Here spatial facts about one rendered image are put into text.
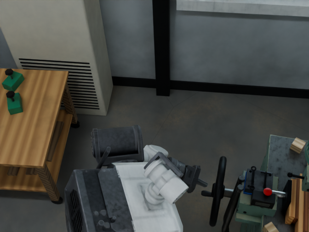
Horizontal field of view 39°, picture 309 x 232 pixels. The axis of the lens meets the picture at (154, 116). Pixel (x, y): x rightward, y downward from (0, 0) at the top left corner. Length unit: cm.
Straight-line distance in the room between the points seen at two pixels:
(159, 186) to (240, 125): 191
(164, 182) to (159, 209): 10
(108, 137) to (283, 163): 81
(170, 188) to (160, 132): 183
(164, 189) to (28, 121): 146
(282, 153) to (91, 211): 96
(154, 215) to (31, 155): 126
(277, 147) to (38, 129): 126
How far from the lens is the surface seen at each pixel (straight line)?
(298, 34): 280
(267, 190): 161
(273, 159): 183
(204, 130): 296
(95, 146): 129
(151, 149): 176
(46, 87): 259
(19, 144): 239
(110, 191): 117
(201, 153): 285
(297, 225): 166
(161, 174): 113
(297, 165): 184
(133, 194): 120
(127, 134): 131
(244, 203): 165
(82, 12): 237
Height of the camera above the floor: 243
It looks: 54 degrees down
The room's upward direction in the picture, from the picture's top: 3 degrees counter-clockwise
